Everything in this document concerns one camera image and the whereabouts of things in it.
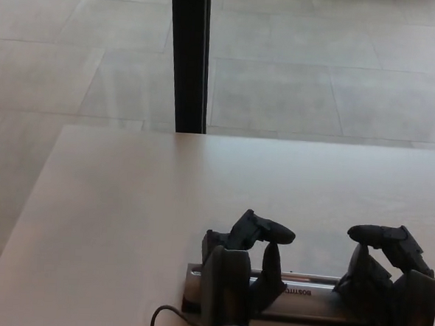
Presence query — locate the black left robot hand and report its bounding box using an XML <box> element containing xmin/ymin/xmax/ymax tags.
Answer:
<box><xmin>196</xmin><ymin>206</ymin><xmax>297</xmax><ymax>326</ymax></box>

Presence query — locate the black vertical metal post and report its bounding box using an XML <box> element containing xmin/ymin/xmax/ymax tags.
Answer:
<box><xmin>161</xmin><ymin>0</ymin><xmax>215</xmax><ymax>135</ymax></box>

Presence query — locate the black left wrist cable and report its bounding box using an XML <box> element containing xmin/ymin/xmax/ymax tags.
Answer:
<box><xmin>150</xmin><ymin>304</ymin><xmax>212</xmax><ymax>326</ymax></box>

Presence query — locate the silver black Bostitch hole punch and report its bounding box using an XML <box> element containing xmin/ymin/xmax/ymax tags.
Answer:
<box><xmin>180</xmin><ymin>262</ymin><xmax>381</xmax><ymax>326</ymax></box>

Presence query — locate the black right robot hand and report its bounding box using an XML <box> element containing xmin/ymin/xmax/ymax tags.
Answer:
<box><xmin>331</xmin><ymin>221</ymin><xmax>435</xmax><ymax>326</ymax></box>

